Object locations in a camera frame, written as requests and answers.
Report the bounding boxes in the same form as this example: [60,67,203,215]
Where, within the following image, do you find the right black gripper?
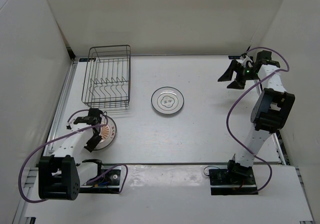
[217,60,260,90]

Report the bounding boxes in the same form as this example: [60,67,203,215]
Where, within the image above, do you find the orange patterned plate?
[94,116,117,151]

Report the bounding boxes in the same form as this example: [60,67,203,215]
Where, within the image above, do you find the green-rimmed white plate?
[160,86,185,116]
[151,86,185,116]

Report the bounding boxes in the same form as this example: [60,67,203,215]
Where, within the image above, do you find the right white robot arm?
[218,47,295,184]

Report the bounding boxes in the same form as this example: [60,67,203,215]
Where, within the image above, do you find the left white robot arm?
[38,108,108,201]

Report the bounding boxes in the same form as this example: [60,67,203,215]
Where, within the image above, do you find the blue corner label right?
[228,55,245,60]

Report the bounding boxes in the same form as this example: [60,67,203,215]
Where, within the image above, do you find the blue corner label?
[228,55,245,60]
[79,58,96,62]

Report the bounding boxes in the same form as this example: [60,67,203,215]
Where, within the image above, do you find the blue corner label left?
[79,58,96,62]

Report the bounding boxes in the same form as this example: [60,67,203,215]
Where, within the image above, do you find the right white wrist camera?
[240,53,254,68]

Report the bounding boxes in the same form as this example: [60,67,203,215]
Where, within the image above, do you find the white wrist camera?
[240,53,254,68]
[66,118,76,130]

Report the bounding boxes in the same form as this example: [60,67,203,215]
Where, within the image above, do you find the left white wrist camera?
[66,118,76,130]

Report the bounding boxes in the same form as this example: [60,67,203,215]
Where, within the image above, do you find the wire dish rack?
[81,44,131,110]

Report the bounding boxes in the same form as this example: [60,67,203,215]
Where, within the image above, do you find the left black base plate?
[79,168,121,194]

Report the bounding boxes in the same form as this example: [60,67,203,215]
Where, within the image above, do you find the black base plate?
[208,169,258,196]
[79,168,121,194]

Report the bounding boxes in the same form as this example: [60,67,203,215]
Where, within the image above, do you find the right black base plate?
[208,169,258,196]

